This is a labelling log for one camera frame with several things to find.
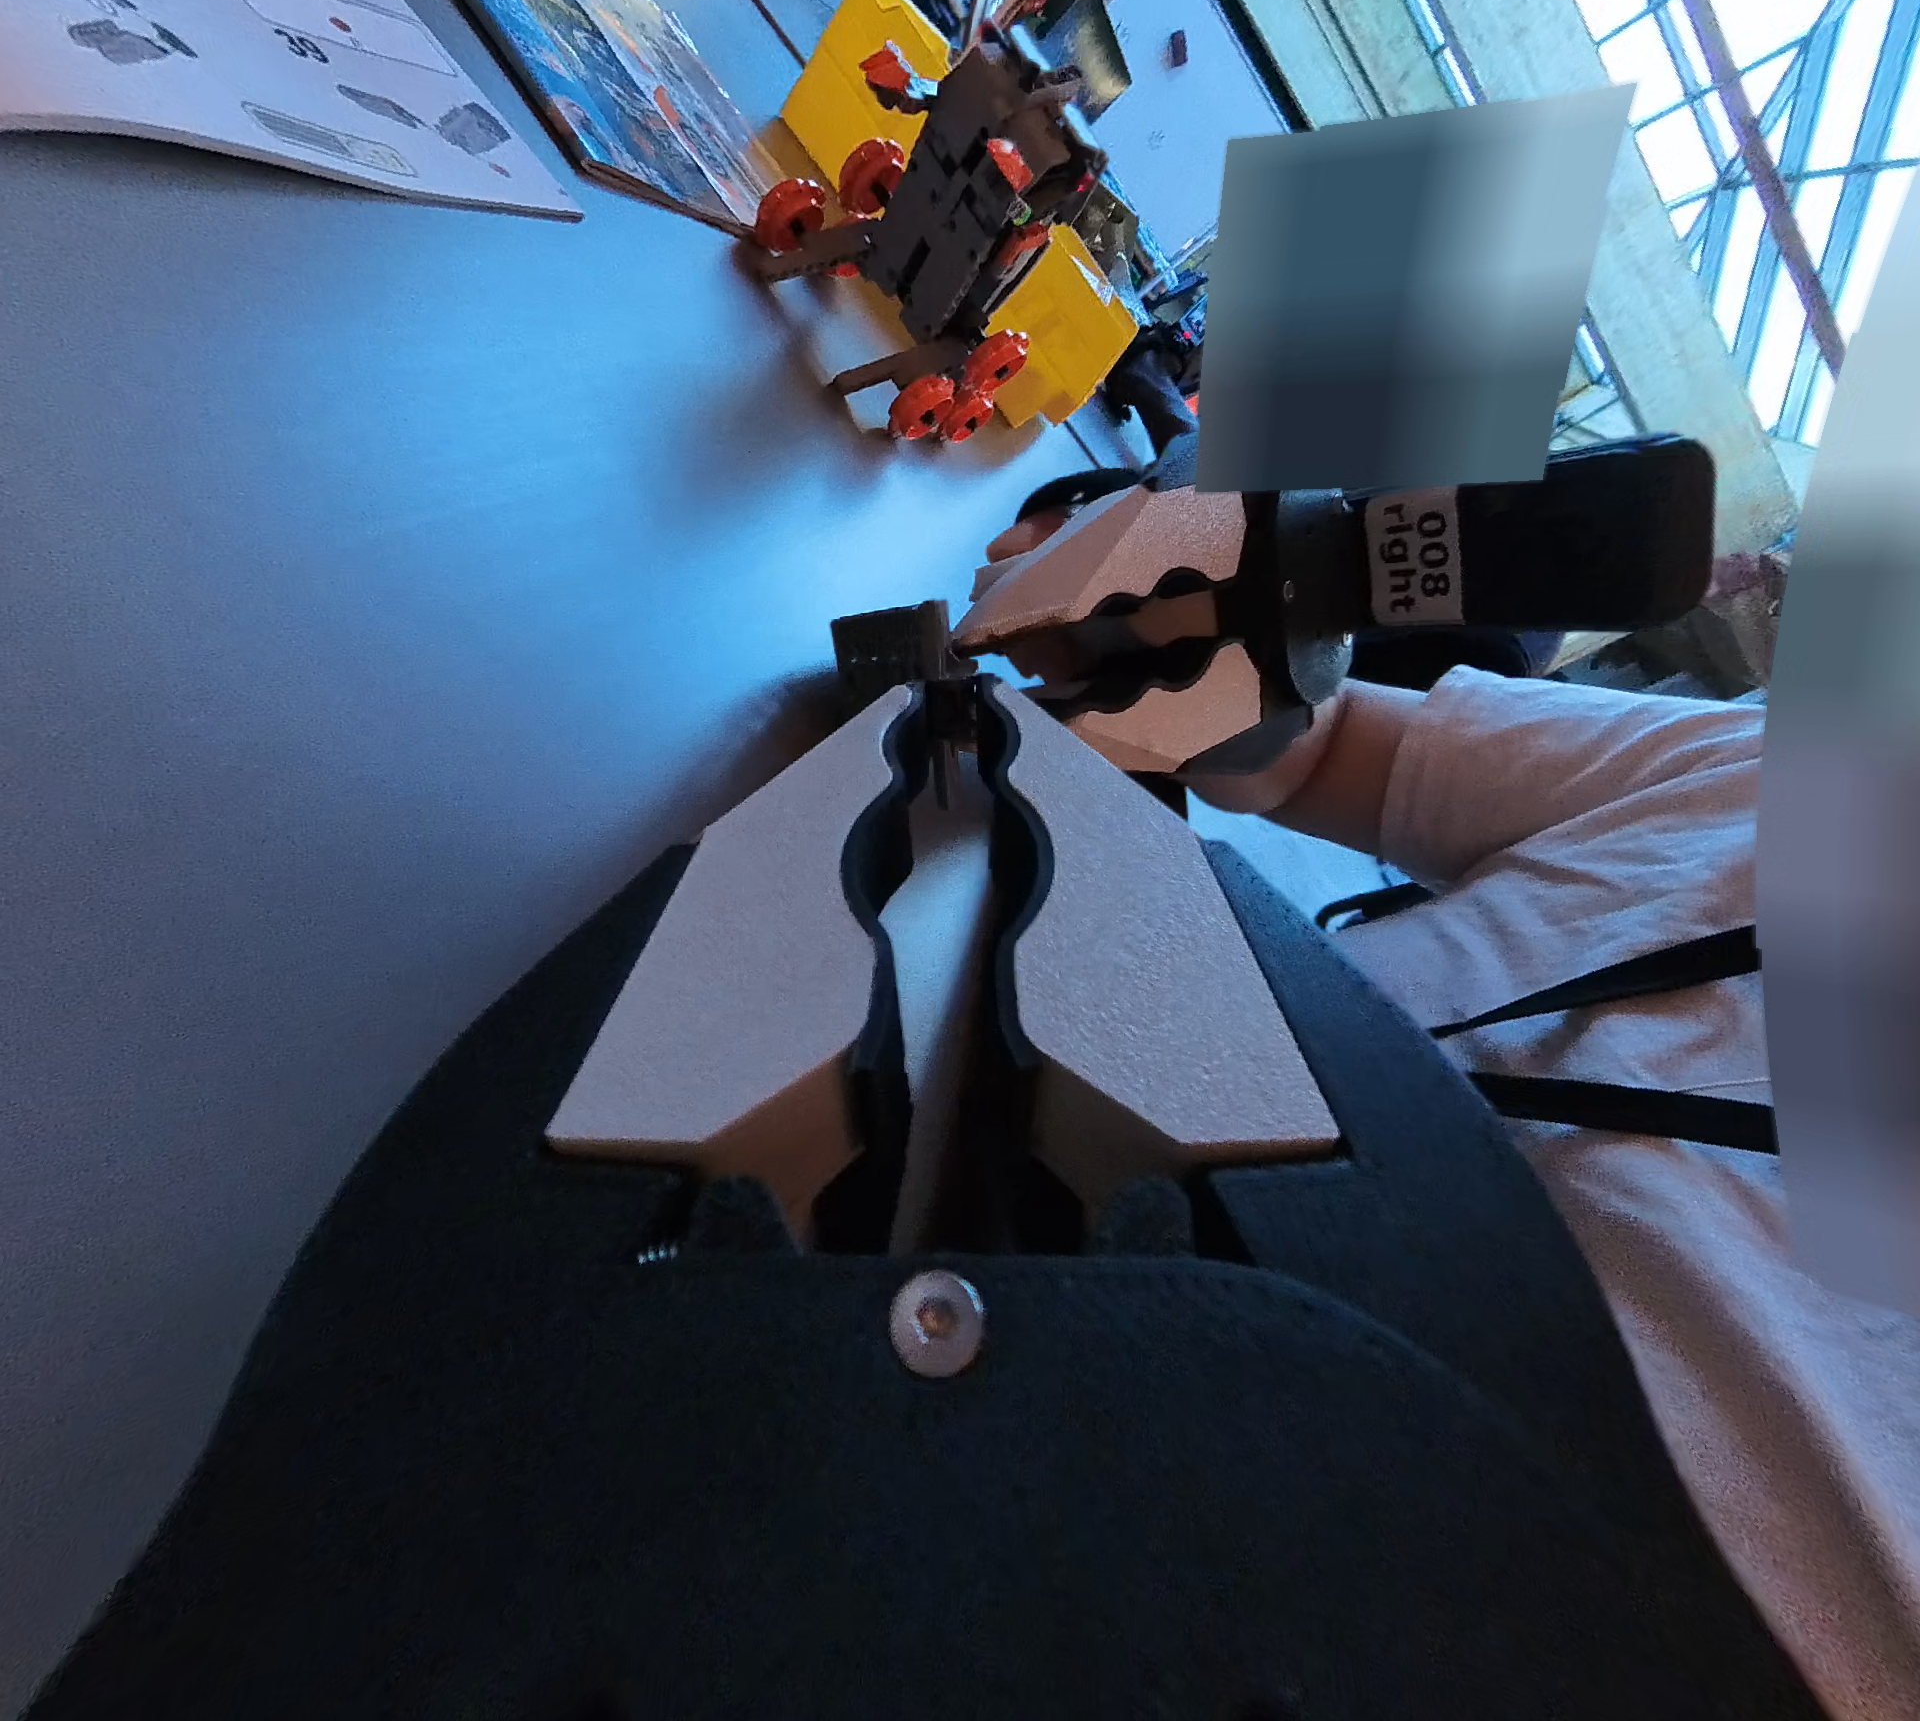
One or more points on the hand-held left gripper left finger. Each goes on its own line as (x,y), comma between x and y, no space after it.
(721,1002)

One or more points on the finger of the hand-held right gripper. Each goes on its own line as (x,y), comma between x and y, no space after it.
(1111,551)
(1170,723)

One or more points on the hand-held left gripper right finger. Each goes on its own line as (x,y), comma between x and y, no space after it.
(1170,1002)

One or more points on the single grey track link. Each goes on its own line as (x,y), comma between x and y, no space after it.
(893,650)

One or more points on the grey desk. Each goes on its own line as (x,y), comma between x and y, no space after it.
(375,551)

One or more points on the person's right hand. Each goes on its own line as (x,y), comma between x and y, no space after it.
(1260,761)

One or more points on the black toy robot orange wheels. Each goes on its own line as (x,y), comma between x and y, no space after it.
(960,207)

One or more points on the yellow plastic bin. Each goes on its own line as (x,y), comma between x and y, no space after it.
(854,86)

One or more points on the blue printed leaflet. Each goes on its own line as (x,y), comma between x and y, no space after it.
(600,56)

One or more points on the white instruction booklet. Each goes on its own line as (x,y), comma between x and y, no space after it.
(225,27)

